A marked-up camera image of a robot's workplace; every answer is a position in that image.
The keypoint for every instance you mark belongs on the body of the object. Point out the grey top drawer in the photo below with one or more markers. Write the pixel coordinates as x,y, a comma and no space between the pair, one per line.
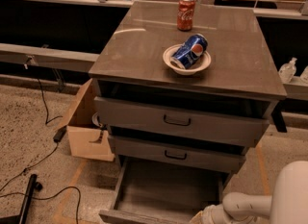
221,128

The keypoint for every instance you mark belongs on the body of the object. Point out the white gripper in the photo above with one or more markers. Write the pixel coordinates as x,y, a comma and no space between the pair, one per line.
214,215

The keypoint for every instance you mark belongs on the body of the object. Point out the grey bottom drawer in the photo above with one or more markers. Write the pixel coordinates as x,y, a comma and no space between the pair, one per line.
149,192

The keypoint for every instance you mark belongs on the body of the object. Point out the grey drawer cabinet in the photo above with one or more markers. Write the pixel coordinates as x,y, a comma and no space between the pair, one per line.
242,79

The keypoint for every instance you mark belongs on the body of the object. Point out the red cola can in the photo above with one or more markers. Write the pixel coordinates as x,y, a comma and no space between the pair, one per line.
185,14

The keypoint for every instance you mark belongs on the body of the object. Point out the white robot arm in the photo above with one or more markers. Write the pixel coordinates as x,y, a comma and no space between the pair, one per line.
287,205

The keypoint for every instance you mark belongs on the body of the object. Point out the blue pepsi can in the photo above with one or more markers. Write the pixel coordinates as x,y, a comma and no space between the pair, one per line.
190,51

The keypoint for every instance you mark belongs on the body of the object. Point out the grey drawer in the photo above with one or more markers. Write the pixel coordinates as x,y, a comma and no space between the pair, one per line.
149,192
221,128
181,155

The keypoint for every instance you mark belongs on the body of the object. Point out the white bowl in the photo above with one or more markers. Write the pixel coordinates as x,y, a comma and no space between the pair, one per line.
203,63

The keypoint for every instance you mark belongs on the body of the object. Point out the grey middle drawer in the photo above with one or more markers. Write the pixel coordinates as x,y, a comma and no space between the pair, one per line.
181,155

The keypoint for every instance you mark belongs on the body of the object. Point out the cardboard box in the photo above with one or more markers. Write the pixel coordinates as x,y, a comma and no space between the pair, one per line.
86,139

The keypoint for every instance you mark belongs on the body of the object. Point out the black power adapter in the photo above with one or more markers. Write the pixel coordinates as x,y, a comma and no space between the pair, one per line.
59,135

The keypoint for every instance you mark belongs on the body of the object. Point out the black stand base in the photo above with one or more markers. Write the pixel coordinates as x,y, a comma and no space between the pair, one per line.
21,218

